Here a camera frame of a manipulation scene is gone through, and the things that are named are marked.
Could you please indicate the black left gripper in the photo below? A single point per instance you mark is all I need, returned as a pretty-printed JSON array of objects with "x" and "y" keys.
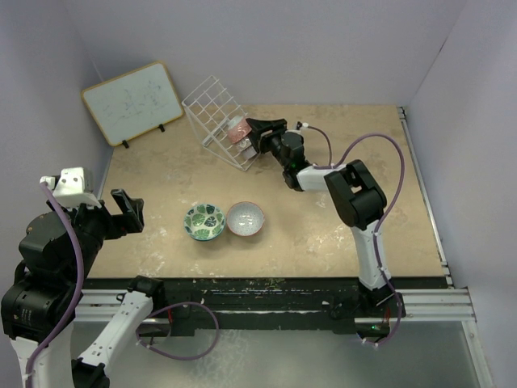
[{"x": 129, "y": 219}]

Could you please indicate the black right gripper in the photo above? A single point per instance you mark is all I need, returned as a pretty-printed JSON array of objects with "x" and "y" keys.
[{"x": 261, "y": 142}]

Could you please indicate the purple striped bowl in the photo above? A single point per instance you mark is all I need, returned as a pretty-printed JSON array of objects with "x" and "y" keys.
[{"x": 248, "y": 153}]

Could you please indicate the brown floral pattern bowl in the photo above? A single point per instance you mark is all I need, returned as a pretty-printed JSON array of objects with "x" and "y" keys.
[{"x": 238, "y": 128}]

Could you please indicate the grey speckled bowl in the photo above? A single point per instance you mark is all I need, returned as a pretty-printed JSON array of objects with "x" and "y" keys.
[{"x": 245, "y": 219}]

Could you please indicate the white mandala pattern bowl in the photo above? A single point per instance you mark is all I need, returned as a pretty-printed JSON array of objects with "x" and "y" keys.
[{"x": 243, "y": 144}]

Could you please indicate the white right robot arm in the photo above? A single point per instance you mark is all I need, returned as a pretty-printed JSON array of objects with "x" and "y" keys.
[{"x": 357, "y": 197}]

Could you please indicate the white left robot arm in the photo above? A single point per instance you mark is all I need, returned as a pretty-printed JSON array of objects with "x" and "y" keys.
[{"x": 38, "y": 310}]

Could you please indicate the green leaf pattern bowl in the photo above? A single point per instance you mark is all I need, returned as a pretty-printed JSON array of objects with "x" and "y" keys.
[{"x": 204, "y": 222}]

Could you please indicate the yellow framed whiteboard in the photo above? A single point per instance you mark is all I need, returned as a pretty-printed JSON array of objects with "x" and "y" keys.
[{"x": 134, "y": 103}]

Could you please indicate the white wire dish rack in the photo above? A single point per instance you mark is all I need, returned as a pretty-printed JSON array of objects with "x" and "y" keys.
[{"x": 209, "y": 108}]

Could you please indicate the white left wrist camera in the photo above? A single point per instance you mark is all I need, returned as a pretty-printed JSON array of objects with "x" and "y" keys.
[{"x": 72, "y": 188}]

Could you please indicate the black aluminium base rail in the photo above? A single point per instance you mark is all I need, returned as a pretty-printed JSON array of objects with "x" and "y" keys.
[{"x": 272, "y": 303}]

